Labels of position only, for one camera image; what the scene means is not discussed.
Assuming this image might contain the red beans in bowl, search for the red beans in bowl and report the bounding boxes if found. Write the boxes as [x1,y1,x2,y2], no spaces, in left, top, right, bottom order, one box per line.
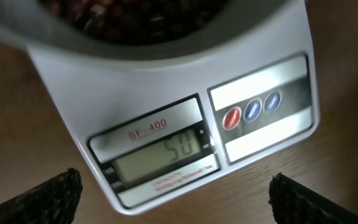
[40,0,227,45]

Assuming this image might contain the white digital kitchen scale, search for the white digital kitchen scale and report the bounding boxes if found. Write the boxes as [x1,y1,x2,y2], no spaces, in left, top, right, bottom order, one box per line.
[28,1,320,215]

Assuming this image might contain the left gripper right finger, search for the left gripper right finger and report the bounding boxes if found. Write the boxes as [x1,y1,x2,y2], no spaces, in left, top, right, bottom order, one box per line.
[268,173,358,224]

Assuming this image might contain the white round bowl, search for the white round bowl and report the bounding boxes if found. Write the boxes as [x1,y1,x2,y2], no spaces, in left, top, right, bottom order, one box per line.
[0,1,287,61]

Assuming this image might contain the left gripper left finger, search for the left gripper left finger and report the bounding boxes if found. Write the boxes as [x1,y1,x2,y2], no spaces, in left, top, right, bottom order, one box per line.
[0,168,83,224]

